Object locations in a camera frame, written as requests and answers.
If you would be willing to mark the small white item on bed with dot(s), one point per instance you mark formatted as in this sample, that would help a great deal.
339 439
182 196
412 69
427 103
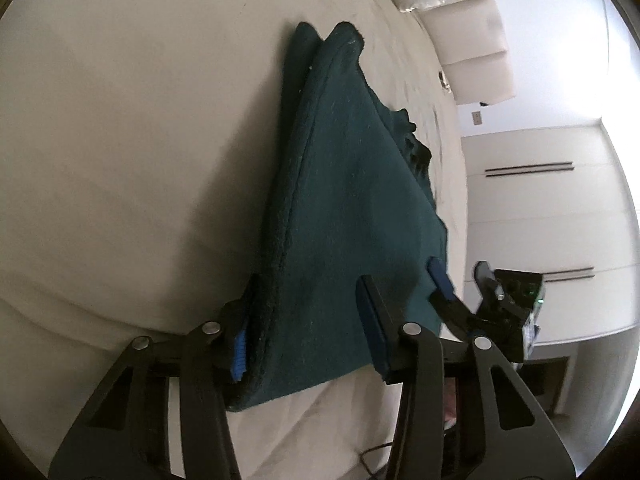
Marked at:
444 81

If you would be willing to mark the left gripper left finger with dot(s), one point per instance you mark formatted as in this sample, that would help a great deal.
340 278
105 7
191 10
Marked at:
122 431

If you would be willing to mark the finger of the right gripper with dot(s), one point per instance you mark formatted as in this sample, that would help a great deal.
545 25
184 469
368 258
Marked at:
449 307

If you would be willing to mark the beige bed sheet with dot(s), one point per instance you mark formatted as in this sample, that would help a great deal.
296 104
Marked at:
138 142

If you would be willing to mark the wall socket plate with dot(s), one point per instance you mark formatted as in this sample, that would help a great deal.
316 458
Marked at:
477 118

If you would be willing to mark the beige padded headboard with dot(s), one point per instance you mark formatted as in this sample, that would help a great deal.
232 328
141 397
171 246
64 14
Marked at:
470 42

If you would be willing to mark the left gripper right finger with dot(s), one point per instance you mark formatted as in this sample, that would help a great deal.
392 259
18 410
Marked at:
464 412

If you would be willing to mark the dark green sweater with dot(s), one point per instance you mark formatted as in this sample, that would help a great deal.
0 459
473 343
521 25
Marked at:
350 197

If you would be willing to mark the white wardrobe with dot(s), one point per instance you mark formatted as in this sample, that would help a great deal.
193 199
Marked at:
555 201

